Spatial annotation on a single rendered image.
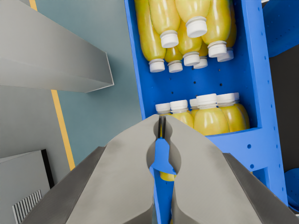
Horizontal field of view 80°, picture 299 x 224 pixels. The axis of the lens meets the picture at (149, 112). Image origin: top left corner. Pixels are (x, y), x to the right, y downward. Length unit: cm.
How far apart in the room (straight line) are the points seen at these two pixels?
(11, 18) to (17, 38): 8
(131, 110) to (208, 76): 112
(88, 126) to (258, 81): 160
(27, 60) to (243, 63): 80
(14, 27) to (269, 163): 95
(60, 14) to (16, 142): 136
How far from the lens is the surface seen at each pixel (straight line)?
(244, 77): 52
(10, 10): 100
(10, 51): 88
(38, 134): 214
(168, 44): 43
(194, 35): 41
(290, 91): 154
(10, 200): 182
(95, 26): 187
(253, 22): 38
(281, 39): 118
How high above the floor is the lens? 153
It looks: 78 degrees down
